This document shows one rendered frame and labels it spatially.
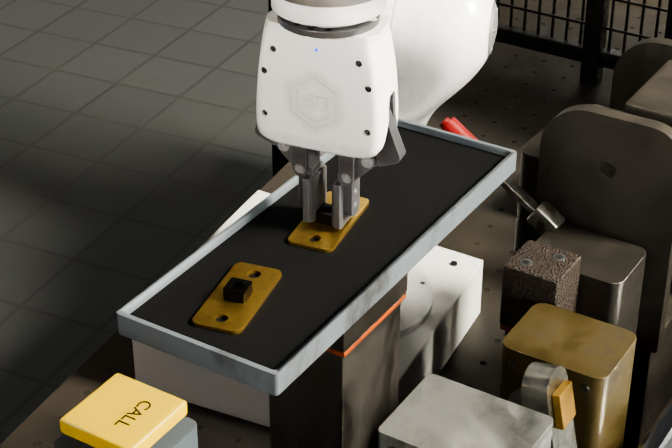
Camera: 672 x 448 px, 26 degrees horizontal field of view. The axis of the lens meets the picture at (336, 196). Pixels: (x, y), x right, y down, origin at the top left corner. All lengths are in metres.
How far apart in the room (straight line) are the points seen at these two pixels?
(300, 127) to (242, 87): 2.93
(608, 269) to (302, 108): 0.33
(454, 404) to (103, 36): 3.40
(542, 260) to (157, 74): 2.95
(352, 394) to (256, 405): 0.49
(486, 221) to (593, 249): 0.77
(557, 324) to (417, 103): 0.41
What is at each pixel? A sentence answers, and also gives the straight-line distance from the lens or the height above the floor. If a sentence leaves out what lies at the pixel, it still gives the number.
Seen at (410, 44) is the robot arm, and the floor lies 1.15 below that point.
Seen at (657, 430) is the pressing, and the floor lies 1.00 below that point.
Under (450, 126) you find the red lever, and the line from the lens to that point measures 1.31.
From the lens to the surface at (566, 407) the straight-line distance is 1.10.
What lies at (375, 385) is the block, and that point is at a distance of 1.21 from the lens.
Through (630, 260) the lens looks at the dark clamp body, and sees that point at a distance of 1.28.
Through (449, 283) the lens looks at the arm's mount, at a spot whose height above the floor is 0.78.
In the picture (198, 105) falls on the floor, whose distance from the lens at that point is 3.92.
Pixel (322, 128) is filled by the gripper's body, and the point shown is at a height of 1.26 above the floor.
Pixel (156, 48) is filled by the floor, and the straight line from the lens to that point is 4.26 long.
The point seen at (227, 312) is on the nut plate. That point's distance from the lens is 1.04.
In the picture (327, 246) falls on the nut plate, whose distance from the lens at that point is 1.11.
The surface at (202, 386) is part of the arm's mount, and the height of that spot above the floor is 0.73.
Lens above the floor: 1.76
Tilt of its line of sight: 30 degrees down
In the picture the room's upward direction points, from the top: straight up
